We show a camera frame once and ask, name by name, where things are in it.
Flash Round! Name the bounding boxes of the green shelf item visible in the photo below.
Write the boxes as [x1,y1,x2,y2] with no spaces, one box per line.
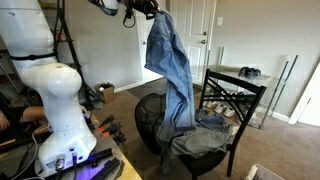
[38,0,58,9]

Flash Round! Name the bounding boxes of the dark blue garment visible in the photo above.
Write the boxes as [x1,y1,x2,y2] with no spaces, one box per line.
[195,109,233,132]

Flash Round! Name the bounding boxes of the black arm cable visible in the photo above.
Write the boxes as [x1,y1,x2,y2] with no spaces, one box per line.
[121,0,138,29]

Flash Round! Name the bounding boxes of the white leaning board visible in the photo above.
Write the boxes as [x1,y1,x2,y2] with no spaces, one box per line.
[288,61,320,128]

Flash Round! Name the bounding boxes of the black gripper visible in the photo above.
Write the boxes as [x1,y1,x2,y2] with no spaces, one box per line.
[128,0,161,20]

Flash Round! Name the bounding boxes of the clear plastic storage bin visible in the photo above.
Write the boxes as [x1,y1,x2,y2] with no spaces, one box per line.
[244,163,286,180]

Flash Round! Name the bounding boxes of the light blue denim trousers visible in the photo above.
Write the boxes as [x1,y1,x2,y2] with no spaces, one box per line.
[144,9,198,175]

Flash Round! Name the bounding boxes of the person's bare limb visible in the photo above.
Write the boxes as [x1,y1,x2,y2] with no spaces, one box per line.
[20,106,47,124]
[0,110,10,132]

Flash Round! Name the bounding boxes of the black clamp orange handle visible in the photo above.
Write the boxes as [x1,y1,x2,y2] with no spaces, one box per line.
[100,122,123,138]
[112,133,128,145]
[97,114,116,129]

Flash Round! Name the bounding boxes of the metal wire shoe rack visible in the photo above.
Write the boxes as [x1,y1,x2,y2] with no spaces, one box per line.
[205,46,299,130]

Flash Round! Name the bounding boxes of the white cable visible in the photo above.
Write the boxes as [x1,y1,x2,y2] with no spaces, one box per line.
[11,123,50,180]

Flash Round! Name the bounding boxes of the white sneaker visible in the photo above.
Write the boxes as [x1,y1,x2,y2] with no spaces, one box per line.
[204,100,218,109]
[213,102,228,114]
[222,106,238,118]

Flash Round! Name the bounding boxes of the small cardboard box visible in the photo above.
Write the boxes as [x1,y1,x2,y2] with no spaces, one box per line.
[94,82,116,104]

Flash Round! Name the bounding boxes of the white door with lever handle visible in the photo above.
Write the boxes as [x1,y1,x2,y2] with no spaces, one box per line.
[134,0,168,84]

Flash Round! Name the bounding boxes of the black metal bar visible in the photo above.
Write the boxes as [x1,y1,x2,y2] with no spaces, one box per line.
[89,157,122,180]
[78,148,114,168]

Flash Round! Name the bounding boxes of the black metal shelving unit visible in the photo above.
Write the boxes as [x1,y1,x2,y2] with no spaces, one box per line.
[37,0,103,109]

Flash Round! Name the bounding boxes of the white panel door with deadbolt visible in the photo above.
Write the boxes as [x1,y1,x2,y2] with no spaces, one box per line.
[173,0,214,86]

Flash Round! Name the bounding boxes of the black metal chair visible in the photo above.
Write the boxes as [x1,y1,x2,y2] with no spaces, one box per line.
[178,68,268,179]

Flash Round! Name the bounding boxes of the black shoe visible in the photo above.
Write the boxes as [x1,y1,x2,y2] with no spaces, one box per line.
[248,68,262,80]
[238,66,251,79]

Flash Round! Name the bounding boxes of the black mesh laundry basket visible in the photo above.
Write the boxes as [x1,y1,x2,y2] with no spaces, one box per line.
[134,92,168,156]

